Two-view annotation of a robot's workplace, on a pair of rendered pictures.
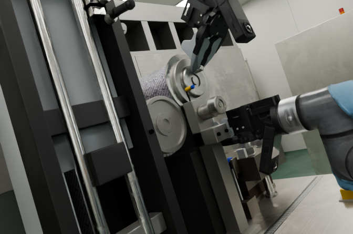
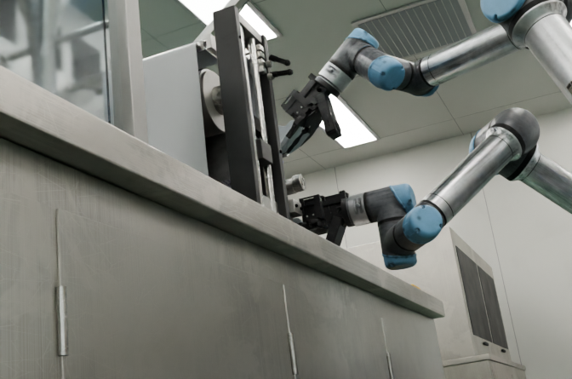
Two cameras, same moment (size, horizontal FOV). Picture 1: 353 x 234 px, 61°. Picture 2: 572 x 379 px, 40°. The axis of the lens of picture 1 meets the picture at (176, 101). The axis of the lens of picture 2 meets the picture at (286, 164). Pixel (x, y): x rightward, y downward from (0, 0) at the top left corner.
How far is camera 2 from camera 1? 1.31 m
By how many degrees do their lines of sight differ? 27
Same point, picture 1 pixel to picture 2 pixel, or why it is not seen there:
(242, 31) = (334, 126)
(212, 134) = (291, 203)
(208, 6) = (310, 101)
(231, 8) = (328, 107)
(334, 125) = (389, 211)
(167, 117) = not seen: hidden behind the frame
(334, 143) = (387, 226)
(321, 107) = (382, 197)
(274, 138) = (340, 226)
